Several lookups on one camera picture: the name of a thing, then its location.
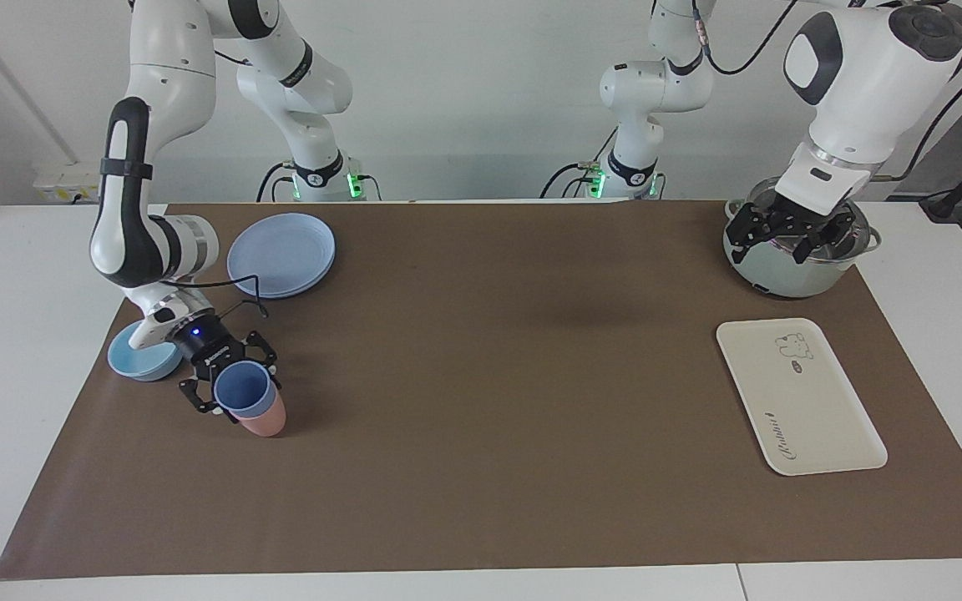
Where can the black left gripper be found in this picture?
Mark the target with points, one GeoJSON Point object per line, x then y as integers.
{"type": "Point", "coordinates": [798, 213]}

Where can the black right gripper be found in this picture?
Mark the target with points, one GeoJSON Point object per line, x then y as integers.
{"type": "Point", "coordinates": [205, 346]}

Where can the blue plastic cup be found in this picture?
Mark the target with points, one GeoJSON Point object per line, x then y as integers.
{"type": "Point", "coordinates": [240, 391]}

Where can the pink plastic cup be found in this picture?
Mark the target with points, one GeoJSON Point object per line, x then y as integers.
{"type": "Point", "coordinates": [268, 421]}

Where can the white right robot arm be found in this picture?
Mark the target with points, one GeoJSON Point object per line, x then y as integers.
{"type": "Point", "coordinates": [155, 125]}

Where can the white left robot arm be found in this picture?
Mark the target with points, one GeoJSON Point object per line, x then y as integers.
{"type": "Point", "coordinates": [865, 75]}

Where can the cream tray with bear print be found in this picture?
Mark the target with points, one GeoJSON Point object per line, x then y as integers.
{"type": "Point", "coordinates": [798, 401]}

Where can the pale green pot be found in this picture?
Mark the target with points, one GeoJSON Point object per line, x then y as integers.
{"type": "Point", "coordinates": [790, 271]}

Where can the light blue bowl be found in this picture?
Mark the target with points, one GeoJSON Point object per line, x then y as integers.
{"type": "Point", "coordinates": [143, 361]}

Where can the blue round plate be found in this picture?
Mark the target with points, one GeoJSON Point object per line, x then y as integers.
{"type": "Point", "coordinates": [285, 250]}

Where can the brown table mat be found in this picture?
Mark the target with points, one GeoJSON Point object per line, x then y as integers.
{"type": "Point", "coordinates": [489, 401]}

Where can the white wall power strip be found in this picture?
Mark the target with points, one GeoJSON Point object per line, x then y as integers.
{"type": "Point", "coordinates": [68, 184]}

